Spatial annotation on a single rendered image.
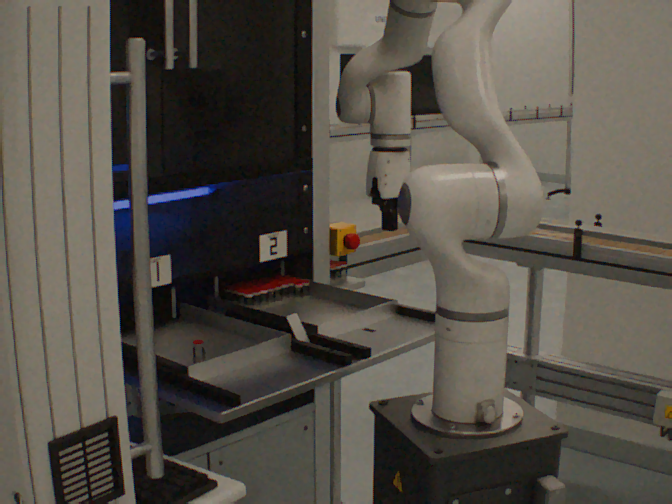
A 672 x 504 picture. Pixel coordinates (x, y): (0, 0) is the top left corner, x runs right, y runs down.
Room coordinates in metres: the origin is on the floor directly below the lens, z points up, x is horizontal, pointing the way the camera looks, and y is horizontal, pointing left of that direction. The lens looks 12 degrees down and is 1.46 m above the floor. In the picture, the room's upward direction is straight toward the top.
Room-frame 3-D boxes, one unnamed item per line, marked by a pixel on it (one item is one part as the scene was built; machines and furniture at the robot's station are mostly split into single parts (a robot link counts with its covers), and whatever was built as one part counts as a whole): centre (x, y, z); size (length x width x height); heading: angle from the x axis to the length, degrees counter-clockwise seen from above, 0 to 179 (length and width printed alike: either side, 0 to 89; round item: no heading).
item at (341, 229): (2.24, 0.00, 1.00); 0.08 x 0.07 x 0.07; 48
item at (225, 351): (1.73, 0.30, 0.90); 0.34 x 0.26 x 0.04; 48
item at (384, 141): (1.91, -0.11, 1.27); 0.09 x 0.08 x 0.03; 138
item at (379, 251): (2.55, -0.09, 0.92); 0.69 x 0.16 x 0.16; 138
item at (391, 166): (1.91, -0.11, 1.21); 0.10 x 0.08 x 0.11; 138
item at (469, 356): (1.42, -0.22, 0.95); 0.19 x 0.19 x 0.18
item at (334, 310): (1.98, 0.08, 0.90); 0.34 x 0.26 x 0.04; 48
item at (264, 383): (1.81, 0.14, 0.87); 0.70 x 0.48 x 0.02; 138
